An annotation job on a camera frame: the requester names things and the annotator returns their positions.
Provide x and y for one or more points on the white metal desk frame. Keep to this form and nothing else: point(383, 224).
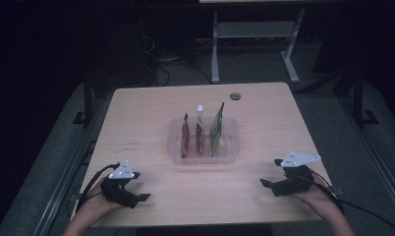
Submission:
point(254, 29)

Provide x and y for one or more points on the green and white food pouch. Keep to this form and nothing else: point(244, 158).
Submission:
point(216, 131)

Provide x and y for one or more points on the brown snack packet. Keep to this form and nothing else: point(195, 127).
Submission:
point(185, 137)

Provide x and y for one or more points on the grey round table cap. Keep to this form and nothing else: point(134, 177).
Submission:
point(235, 96)

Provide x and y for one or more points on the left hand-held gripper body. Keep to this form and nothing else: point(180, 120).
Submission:
point(118, 191)

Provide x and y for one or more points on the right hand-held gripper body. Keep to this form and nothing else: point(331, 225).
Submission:
point(297, 182)

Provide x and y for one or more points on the person's left hand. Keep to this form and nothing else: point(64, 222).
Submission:
point(97, 205)

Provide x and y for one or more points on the black metal stand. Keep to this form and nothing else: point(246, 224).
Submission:
point(358, 98)
point(87, 98)

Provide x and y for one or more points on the clear plastic container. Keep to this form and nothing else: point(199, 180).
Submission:
point(230, 144)

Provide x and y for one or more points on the person's right hand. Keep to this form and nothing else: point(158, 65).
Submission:
point(318, 196)

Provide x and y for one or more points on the grey tape piece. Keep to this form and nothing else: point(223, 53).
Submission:
point(75, 197)

